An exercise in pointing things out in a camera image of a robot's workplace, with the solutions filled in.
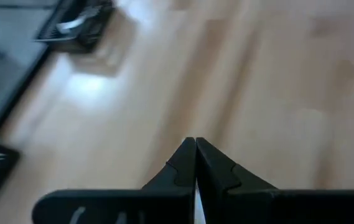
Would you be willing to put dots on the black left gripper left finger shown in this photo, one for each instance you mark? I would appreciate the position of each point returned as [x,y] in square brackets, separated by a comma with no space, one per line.
[151,199]

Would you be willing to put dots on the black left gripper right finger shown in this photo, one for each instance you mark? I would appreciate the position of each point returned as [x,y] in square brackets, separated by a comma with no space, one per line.
[257,202]

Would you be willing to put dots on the square white printed packet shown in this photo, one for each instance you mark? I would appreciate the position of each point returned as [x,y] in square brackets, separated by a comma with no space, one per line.
[199,205]

